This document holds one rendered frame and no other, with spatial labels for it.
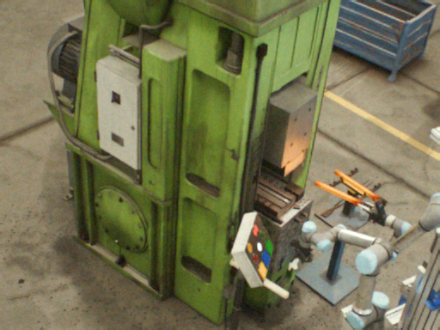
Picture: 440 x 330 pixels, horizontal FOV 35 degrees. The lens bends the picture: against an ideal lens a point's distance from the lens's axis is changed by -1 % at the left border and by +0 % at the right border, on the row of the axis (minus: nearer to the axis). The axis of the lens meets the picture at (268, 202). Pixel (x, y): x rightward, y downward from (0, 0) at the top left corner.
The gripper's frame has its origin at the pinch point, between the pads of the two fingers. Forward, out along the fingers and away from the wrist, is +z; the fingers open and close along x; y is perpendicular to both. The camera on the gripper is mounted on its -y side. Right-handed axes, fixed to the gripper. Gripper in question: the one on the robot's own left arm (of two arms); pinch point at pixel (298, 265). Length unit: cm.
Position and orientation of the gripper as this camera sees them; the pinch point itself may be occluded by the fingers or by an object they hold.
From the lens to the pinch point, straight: 420.1
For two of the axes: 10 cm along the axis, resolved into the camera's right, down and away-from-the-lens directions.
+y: 5.4, 6.0, -5.9
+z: -1.2, 7.5, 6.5
